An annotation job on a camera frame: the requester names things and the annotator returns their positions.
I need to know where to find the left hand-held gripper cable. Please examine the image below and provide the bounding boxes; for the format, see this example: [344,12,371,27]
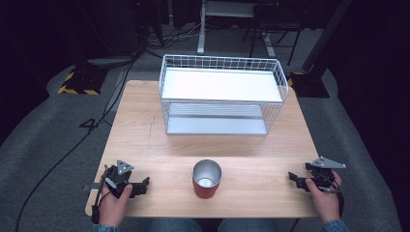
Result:
[90,164,112,225]

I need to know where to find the red cup with metal inside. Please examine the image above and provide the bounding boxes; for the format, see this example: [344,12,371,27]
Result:
[191,159,223,200]

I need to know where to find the black yellow striped stand base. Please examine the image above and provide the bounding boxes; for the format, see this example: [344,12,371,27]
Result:
[285,71,332,100]
[57,65,110,97]

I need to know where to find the black chair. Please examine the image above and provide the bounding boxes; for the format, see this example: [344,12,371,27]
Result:
[241,2,307,67]

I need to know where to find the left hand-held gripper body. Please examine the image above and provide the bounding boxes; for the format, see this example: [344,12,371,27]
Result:
[102,159,143,199]

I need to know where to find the long black floor cable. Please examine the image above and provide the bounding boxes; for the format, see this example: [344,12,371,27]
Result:
[14,52,141,232]

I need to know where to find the white desk frame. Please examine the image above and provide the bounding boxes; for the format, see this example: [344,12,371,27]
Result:
[196,0,278,59]

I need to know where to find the black slanted stand pole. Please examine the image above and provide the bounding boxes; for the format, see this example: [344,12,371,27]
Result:
[301,0,354,73]

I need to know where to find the bundle of floor cables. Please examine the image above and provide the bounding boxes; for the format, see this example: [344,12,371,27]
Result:
[141,17,207,59]

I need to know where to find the person's right hand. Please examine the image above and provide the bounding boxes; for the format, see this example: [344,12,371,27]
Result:
[305,169,343,224]

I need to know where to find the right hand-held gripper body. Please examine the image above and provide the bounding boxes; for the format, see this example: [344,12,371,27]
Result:
[304,156,347,194]

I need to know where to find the person's left hand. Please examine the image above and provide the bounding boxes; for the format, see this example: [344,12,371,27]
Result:
[98,183,133,228]

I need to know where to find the white wire shelf rack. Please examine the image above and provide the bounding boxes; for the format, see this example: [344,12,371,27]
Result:
[158,53,290,136]

